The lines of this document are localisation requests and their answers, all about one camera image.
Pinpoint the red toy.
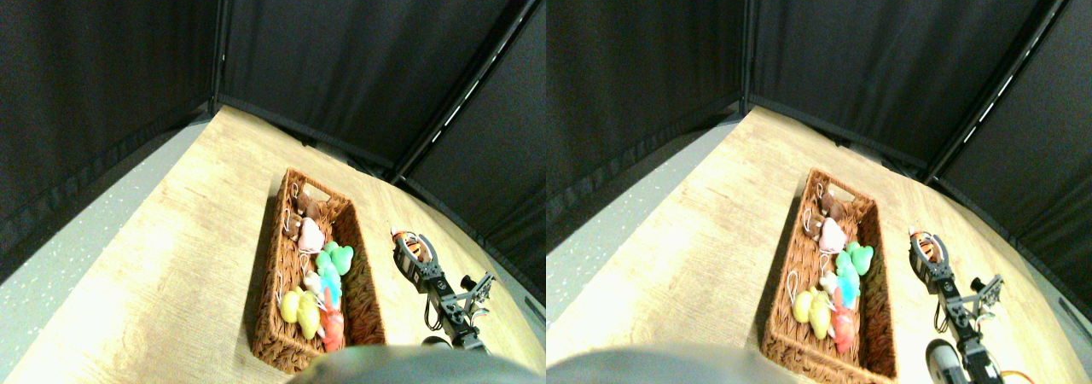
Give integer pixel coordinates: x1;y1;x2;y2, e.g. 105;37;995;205
831;304;859;356
317;304;346;354

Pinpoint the black curtain stand pole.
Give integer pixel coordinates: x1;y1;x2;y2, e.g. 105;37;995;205
735;0;762;118
923;0;1092;184
390;0;547;183
207;0;235;118

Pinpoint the brown wicker basket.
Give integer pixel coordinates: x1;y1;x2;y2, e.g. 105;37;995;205
759;168;899;383
249;168;387;375

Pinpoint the yellow toy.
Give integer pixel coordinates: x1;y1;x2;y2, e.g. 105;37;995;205
791;288;836;341
279;288;322;341

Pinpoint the orange tiger toy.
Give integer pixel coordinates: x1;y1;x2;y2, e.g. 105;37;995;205
391;228;431;264
909;228;947;266

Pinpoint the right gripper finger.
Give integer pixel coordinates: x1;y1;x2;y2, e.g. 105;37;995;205
909;234;941;289
420;235;441;276
393;235;426;288
935;235;956;278

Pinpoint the pink toy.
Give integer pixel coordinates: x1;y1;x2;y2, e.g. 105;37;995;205
818;219;848;255
296;219;326;255

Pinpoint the blue toy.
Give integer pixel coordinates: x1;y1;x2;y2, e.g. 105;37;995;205
317;269;344;310
836;269;863;311

